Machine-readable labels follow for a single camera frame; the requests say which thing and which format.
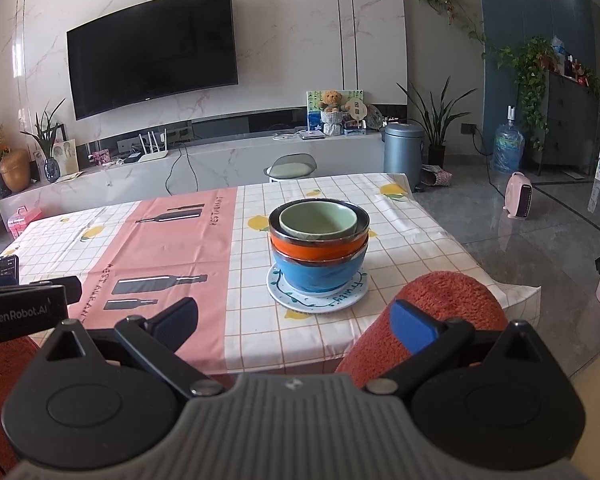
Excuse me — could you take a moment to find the plant in glass vase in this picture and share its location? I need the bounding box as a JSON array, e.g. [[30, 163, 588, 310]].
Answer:
[[20, 98, 67, 183]]

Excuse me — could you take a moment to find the trailing ivy plant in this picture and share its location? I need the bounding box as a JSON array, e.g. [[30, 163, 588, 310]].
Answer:
[[497, 35, 561, 153]]

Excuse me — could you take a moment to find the pink heater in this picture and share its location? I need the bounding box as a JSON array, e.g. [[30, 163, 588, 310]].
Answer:
[[502, 171, 534, 220]]

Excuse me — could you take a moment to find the pink storage box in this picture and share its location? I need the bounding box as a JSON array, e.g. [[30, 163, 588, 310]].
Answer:
[[6, 205, 46, 240]]

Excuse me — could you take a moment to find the painted white plate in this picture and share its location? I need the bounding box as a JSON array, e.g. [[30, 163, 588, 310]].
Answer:
[[266, 265, 370, 313]]

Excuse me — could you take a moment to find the white router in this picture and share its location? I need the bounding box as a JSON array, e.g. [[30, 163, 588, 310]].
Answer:
[[137, 130, 170, 163]]

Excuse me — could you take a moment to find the marble television console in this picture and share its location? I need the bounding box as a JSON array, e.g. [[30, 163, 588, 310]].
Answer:
[[0, 127, 388, 233]]

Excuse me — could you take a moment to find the patterned bag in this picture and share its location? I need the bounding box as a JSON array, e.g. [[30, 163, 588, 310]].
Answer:
[[420, 164, 453, 187]]

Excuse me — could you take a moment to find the brown vase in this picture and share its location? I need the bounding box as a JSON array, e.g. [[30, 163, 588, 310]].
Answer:
[[0, 148, 32, 193]]

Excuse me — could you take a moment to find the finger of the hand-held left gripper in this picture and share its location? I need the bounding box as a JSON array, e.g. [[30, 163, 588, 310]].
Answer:
[[27, 276, 82, 307]]

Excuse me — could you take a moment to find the sketch card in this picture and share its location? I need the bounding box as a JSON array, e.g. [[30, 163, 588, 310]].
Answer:
[[51, 138, 78, 177]]

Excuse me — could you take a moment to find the orange steel bowl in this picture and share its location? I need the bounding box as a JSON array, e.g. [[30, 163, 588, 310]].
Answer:
[[268, 199, 370, 263]]

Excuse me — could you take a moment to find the black television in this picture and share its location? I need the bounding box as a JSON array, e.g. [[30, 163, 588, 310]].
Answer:
[[66, 0, 239, 121]]

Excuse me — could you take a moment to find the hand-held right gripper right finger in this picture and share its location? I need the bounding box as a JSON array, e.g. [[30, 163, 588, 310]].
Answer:
[[362, 299, 553, 396]]

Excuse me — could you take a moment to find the hanging vine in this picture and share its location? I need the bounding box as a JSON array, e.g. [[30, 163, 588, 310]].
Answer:
[[414, 0, 488, 46]]

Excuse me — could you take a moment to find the green painting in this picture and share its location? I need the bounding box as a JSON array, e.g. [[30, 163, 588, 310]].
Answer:
[[306, 89, 365, 131]]

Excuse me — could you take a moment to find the grey trash bin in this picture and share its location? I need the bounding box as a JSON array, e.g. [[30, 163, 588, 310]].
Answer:
[[382, 122, 427, 188]]

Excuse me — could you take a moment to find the blue steel bowl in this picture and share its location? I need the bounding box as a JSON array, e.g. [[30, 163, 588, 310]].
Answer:
[[270, 245, 368, 295]]

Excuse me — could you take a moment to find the green ceramic bowl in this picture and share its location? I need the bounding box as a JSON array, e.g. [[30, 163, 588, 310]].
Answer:
[[279, 200, 358, 241]]

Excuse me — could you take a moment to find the blue water jug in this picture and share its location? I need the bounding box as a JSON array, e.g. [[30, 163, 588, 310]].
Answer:
[[491, 106, 526, 175]]

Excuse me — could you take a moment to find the round hand fan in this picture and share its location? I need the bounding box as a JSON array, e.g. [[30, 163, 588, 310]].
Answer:
[[342, 97, 368, 131]]

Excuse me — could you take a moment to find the dark grey cabinet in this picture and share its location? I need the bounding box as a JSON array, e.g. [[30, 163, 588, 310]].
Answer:
[[532, 67, 600, 178]]

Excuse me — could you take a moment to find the black cable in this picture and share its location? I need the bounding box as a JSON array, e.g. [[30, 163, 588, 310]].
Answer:
[[166, 144, 198, 195]]

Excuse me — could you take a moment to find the checked lemon tablecloth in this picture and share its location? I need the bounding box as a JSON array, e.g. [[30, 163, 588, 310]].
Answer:
[[0, 172, 541, 376]]

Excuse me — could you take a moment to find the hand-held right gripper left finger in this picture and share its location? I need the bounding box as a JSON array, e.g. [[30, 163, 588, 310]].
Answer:
[[24, 297, 226, 400]]

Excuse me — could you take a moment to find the grey stool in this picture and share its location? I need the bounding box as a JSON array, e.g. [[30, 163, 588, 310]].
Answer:
[[263, 153, 317, 184]]

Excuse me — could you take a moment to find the potted snake plant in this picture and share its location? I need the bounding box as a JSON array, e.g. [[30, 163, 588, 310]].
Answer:
[[396, 76, 478, 168]]

